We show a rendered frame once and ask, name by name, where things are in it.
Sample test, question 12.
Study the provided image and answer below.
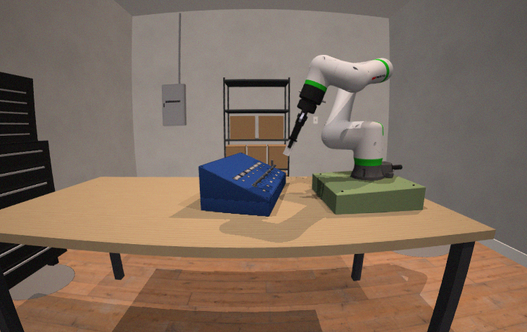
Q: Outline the blue switch panel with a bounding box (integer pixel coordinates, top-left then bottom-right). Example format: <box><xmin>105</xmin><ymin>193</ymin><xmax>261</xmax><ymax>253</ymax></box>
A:
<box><xmin>198</xmin><ymin>153</ymin><xmax>286</xmax><ymax>217</ymax></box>

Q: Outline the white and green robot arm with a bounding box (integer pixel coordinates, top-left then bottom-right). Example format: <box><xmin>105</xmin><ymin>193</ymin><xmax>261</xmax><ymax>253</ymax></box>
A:
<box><xmin>299</xmin><ymin>55</ymin><xmax>402</xmax><ymax>181</ymax></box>

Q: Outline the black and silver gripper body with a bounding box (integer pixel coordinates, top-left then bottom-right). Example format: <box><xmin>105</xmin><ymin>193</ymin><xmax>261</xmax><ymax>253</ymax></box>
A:
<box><xmin>297</xmin><ymin>99</ymin><xmax>317</xmax><ymax>118</ymax></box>

